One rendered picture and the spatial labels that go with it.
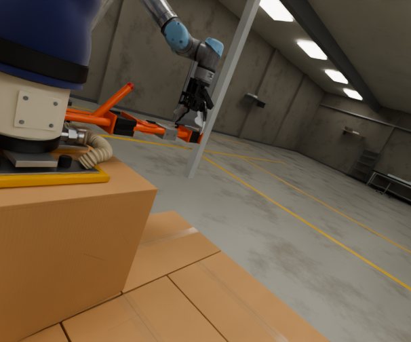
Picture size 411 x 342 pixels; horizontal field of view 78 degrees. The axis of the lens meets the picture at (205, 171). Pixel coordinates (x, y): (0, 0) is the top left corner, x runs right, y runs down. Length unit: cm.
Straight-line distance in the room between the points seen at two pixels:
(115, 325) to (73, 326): 11
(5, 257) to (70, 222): 13
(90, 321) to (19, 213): 44
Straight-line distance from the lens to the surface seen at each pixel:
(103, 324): 91
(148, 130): 88
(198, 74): 104
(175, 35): 92
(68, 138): 77
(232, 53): 374
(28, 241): 65
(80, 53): 64
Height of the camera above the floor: 125
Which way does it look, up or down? 16 degrees down
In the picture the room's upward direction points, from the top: 22 degrees clockwise
